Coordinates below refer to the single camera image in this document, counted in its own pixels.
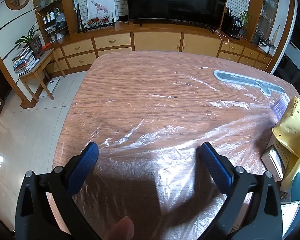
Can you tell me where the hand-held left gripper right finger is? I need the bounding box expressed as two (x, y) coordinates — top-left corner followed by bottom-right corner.
(199, 141), (283, 240)

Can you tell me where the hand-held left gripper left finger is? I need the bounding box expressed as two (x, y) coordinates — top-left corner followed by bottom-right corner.
(15, 141), (103, 240)

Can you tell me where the white and blue medicine box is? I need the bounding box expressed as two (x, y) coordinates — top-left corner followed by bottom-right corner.
(261, 137), (291, 181)

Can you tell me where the yellow padded envelope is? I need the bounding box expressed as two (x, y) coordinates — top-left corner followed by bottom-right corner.
(272, 95), (300, 194)

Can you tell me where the small blue plastic scoop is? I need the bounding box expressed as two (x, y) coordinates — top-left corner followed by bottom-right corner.
(271, 95), (291, 118)

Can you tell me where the person's left hand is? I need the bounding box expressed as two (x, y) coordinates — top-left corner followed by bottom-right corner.
(109, 216), (135, 240)

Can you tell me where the clear plastic table cover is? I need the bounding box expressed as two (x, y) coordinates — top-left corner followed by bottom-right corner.
(54, 51), (300, 240)

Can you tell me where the white bathroom scale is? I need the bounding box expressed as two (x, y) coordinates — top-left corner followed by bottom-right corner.
(39, 79), (61, 98)

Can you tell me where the grey flat plate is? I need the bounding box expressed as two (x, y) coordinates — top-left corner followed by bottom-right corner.
(213, 70), (288, 96)

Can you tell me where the small wooden side table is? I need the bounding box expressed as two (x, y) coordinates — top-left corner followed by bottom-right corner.
(19, 48), (66, 103)

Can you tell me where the stack of books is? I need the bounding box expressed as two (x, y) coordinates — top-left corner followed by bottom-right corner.
(12, 46), (41, 77)

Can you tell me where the potted orchid plant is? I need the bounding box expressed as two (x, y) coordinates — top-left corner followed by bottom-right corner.
(15, 22), (44, 58)

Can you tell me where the black coffee machine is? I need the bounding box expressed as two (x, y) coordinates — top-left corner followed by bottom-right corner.
(226, 15), (241, 37)

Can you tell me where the framed red flower picture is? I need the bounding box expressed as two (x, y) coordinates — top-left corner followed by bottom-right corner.
(82, 12), (115, 32)

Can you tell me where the grey helmet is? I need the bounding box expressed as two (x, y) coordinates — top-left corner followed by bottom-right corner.
(55, 14), (67, 29)

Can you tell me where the small green potted plant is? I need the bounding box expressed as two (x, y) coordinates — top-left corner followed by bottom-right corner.
(238, 10), (253, 37)

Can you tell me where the group of small bottles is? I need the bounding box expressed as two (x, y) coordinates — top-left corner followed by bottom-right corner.
(43, 7), (58, 23)

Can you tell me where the giraffe drawing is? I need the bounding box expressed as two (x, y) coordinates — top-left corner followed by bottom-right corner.
(86, 0), (116, 20)

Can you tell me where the black flat television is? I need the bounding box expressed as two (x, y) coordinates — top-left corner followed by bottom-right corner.
(126, 0), (230, 28)

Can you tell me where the wooden wall cabinet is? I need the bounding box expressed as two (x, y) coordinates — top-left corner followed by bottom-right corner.
(31, 0), (296, 74)

